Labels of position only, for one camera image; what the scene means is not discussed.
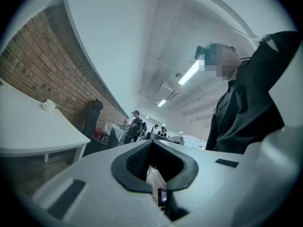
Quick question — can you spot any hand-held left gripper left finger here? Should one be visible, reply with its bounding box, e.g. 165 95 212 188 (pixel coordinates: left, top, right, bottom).
32 140 175 227

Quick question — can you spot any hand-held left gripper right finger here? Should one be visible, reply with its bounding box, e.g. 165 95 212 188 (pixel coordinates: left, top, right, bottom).
150 140 247 227

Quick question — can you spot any white cup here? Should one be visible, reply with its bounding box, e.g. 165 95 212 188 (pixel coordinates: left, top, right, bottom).
42 99 57 114

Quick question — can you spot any small armless chair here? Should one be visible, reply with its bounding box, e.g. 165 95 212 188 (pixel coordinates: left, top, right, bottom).
91 128 119 151

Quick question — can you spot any table with white cloth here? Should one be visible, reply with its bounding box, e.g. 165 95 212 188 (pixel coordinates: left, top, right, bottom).
104 123 128 144

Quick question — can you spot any black device with screen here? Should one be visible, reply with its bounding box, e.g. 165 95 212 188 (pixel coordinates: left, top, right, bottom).
158 187 168 207

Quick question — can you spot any black office chair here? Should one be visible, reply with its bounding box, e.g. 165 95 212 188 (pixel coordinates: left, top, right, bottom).
84 97 104 139

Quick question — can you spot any person's black shirt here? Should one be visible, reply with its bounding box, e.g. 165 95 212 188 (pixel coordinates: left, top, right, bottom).
205 31 303 155

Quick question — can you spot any ceiling air conditioner vent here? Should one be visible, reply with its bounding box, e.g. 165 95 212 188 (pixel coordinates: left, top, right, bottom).
156 81 179 101

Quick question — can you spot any person's head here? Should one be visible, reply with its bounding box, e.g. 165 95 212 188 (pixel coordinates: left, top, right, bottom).
198 43 240 82

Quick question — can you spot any black head-mounted camera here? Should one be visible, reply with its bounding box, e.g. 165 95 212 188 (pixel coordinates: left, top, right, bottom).
194 45 209 61

